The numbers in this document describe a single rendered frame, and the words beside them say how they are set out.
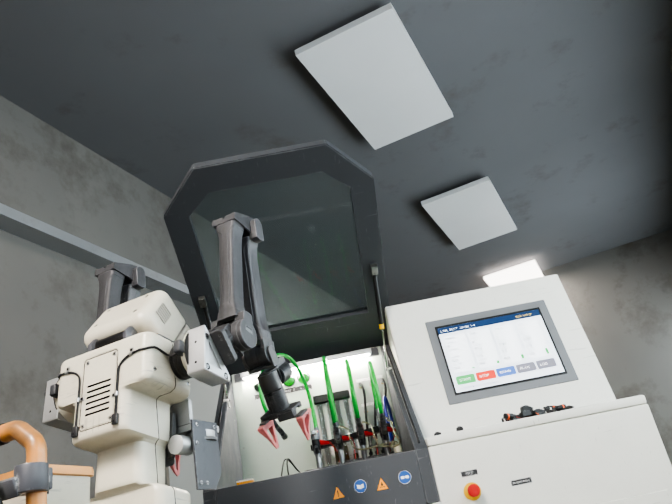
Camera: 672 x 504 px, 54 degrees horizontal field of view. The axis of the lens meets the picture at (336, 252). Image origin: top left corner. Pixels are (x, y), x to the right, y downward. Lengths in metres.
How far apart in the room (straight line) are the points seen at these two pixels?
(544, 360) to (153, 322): 1.46
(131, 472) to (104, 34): 2.72
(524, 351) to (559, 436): 0.45
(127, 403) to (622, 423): 1.47
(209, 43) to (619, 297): 5.72
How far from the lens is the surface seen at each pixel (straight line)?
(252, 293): 1.85
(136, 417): 1.57
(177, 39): 3.89
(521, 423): 2.20
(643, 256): 8.31
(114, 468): 1.62
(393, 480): 2.13
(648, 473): 2.28
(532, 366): 2.53
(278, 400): 1.81
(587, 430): 2.24
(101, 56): 3.99
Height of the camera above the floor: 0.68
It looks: 25 degrees up
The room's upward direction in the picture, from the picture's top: 11 degrees counter-clockwise
